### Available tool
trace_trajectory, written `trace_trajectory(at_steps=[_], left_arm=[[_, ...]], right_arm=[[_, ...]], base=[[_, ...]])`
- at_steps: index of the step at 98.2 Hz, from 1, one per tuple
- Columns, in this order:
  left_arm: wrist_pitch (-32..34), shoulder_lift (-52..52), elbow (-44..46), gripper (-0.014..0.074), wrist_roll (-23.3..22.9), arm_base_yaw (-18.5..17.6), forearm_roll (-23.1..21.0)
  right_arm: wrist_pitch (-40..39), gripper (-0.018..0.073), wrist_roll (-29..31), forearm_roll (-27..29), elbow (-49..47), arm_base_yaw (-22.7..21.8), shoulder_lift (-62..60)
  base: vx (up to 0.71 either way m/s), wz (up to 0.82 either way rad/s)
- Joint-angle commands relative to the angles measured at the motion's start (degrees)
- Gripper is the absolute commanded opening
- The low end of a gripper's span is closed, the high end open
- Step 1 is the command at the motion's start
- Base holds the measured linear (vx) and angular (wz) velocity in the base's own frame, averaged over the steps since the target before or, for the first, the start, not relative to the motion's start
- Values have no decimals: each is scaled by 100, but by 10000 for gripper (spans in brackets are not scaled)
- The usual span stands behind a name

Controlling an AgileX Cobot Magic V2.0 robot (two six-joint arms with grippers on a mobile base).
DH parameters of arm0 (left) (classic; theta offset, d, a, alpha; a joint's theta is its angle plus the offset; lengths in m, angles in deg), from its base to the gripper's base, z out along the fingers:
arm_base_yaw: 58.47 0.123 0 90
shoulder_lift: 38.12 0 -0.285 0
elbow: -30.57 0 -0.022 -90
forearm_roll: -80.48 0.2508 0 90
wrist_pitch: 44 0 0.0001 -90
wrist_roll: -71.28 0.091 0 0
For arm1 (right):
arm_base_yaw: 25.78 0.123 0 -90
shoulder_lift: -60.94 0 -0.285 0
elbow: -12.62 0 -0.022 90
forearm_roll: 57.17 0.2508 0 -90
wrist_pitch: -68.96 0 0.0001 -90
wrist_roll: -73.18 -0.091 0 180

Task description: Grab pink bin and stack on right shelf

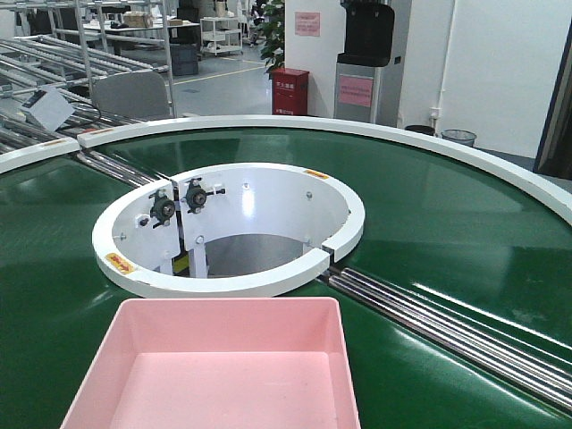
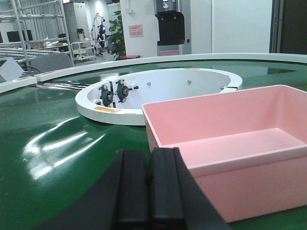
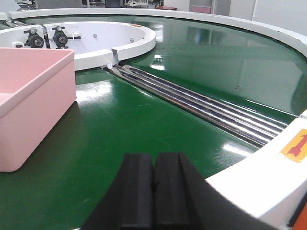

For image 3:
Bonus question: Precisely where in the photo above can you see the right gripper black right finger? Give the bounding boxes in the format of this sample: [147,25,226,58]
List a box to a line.
[154,152,273,230]

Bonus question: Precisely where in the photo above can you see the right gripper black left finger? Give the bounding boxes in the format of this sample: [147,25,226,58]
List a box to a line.
[81,153,154,230]

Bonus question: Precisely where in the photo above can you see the white inner conveyor ring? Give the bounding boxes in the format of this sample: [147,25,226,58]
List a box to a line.
[0,21,157,71]

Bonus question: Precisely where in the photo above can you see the green conveyor belt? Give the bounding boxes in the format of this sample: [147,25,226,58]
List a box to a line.
[0,14,307,230]

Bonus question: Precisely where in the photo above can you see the red arrow warning sticker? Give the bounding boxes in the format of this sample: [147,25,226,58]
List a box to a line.
[280,129,307,163]

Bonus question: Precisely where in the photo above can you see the pink plastic bin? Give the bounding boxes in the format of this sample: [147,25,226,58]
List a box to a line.
[0,48,76,173]

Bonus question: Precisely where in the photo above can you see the steel conveyor rollers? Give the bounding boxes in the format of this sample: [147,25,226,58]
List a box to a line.
[110,65,288,147]

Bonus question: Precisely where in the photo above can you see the white outer conveyor rim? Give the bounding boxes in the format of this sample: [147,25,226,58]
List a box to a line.
[8,8,307,230]

